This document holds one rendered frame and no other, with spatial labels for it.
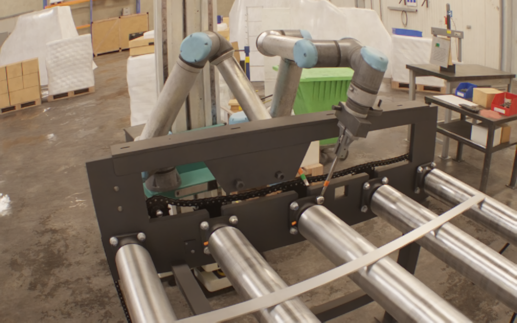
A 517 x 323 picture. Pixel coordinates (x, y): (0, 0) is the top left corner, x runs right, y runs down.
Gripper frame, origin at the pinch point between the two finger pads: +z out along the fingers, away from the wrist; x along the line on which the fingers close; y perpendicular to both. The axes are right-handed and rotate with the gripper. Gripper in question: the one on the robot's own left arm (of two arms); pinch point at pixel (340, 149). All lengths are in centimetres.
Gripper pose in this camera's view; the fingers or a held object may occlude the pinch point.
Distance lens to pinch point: 134.3
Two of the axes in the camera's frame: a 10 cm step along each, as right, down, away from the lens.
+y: -9.0, -0.6, -4.3
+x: 3.3, 5.4, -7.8
